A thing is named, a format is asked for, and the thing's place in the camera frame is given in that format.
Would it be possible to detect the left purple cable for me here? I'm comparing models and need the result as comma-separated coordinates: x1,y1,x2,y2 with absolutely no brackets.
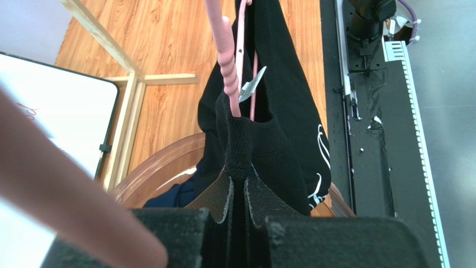
0,87,169,268

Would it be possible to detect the wooden clothes rack frame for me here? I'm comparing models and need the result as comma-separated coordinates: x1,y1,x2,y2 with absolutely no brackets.
60,1,199,192

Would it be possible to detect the purple cable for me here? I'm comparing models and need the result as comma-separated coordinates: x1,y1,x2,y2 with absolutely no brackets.
397,0,422,42
0,87,169,268

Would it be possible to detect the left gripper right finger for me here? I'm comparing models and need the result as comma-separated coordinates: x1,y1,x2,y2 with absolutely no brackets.
244,178,429,267

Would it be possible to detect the transparent brown plastic basin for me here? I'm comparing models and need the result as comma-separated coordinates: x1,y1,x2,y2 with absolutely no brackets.
111,132,356,218

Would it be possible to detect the whiteboard with red writing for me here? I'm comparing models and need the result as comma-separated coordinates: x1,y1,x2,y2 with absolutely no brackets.
1,53,120,267

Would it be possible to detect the navy blue garment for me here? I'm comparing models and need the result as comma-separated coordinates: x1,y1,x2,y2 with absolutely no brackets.
143,160,204,208

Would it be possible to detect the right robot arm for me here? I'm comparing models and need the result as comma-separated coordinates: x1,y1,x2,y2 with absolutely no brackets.
349,0,396,41

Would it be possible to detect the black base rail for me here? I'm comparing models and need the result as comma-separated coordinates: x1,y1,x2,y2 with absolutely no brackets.
320,1,450,267

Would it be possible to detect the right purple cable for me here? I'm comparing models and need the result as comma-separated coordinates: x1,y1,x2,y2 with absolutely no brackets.
397,0,422,42

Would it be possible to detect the black floral t-shirt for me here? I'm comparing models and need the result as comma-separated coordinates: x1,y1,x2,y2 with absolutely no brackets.
193,1,331,216

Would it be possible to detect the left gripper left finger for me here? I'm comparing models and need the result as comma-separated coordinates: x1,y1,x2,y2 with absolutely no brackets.
42,174,234,267

